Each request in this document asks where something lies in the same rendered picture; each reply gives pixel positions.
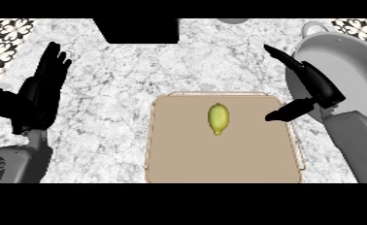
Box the tan wooden tray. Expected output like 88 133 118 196
144 91 307 184

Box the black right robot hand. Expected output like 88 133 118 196
263 44 347 122

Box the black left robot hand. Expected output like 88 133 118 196
0 41 73 136

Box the grey round object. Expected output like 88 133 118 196
217 18 251 25

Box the black appliance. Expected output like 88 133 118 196
92 18 181 45

